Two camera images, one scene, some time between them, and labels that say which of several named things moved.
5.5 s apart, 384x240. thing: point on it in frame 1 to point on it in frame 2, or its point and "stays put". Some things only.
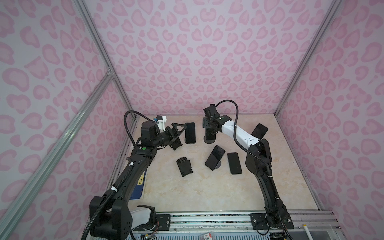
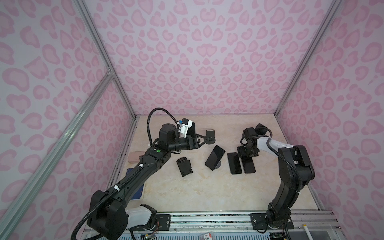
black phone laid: x=234 y=163 stays put
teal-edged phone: x=216 y=156 stays put
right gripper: x=205 y=122 to x=241 y=153
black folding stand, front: x=184 y=166 stays put
